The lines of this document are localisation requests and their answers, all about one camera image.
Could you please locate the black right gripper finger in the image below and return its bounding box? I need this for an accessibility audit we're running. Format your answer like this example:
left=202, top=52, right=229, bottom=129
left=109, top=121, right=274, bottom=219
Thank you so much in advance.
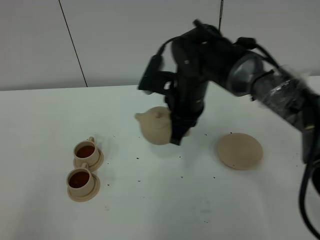
left=170, top=124, right=191, bottom=146

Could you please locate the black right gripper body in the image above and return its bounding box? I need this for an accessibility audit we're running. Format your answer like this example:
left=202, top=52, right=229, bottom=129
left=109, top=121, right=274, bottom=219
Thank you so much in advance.
left=165, top=72, right=209, bottom=130

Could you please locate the beige teapot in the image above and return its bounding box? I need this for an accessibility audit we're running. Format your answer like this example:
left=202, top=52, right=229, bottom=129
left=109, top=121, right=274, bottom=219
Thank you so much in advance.
left=134, top=106, right=192, bottom=146

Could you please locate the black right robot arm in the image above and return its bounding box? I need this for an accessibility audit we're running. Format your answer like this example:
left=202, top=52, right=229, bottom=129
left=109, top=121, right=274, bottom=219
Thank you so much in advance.
left=167, top=20, right=320, bottom=163

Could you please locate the beige teapot saucer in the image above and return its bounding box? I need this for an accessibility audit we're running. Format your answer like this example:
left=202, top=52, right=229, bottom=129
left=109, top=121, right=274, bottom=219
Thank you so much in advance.
left=216, top=133, right=264, bottom=171

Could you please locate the far beige cup saucer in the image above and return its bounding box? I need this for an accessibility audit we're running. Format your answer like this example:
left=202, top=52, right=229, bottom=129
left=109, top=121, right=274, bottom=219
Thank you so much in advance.
left=73, top=149, right=104, bottom=172

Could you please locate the beige cup saucer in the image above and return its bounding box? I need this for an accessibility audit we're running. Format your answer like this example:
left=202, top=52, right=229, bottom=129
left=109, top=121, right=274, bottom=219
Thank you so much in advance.
left=73, top=149, right=104, bottom=172
left=67, top=174, right=101, bottom=203

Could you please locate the far beige teacup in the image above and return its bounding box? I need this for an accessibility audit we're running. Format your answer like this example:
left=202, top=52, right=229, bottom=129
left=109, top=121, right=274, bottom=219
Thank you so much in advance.
left=73, top=136, right=100, bottom=167

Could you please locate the beige teacup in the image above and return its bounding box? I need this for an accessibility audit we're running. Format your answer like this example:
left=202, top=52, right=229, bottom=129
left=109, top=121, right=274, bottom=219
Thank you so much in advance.
left=66, top=163, right=95, bottom=198
left=73, top=136, right=100, bottom=167

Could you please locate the near beige cup saucer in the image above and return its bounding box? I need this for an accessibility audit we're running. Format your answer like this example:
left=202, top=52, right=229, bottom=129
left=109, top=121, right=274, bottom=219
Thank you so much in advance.
left=67, top=174, right=101, bottom=203

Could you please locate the near beige teacup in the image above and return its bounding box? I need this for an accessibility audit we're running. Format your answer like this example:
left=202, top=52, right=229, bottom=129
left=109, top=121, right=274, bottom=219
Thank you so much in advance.
left=66, top=163, right=95, bottom=198

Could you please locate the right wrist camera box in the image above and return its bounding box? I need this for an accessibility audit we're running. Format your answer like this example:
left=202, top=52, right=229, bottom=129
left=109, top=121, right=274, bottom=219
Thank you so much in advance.
left=137, top=54, right=176, bottom=96

